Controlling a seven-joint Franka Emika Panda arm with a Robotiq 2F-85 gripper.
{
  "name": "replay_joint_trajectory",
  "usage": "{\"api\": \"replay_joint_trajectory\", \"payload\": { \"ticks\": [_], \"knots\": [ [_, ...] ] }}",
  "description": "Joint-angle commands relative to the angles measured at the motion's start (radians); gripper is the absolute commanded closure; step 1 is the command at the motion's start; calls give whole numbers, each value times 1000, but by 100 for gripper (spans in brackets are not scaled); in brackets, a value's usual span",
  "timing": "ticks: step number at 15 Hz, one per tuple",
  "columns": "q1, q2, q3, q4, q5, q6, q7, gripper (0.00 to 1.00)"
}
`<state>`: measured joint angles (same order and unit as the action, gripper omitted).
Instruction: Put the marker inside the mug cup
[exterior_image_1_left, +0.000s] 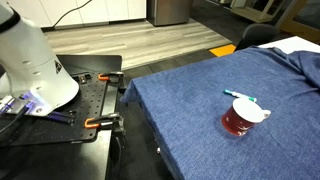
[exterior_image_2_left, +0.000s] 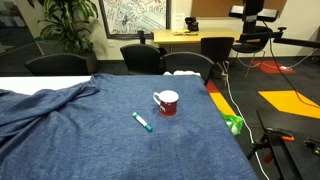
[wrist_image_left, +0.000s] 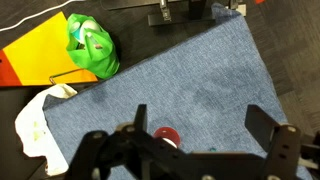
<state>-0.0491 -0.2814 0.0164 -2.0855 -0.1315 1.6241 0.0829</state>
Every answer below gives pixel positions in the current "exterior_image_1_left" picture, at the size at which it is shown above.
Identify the teal capped white marker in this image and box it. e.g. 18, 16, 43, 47
223, 89, 257, 102

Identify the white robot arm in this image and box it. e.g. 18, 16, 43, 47
0, 0, 79, 116

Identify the red mug white interior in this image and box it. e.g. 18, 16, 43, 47
221, 98, 271, 136

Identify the blue denim tablecloth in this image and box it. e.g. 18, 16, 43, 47
122, 47, 320, 180

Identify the stainless steel appliance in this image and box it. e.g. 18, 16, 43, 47
147, 0, 194, 26

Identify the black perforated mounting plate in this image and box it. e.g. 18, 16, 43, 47
0, 73, 123, 147

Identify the dark office chair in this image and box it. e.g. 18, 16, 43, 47
236, 23, 278, 50

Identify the orange handled clamp near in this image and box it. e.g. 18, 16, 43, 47
84, 112, 121, 129

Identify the orange handled clamp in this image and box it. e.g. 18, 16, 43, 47
98, 71, 124, 81
84, 112, 121, 129

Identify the orange handled clamp far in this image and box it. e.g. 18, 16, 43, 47
98, 71, 124, 81

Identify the black cable on wall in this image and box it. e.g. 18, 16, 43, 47
51, 0, 93, 29

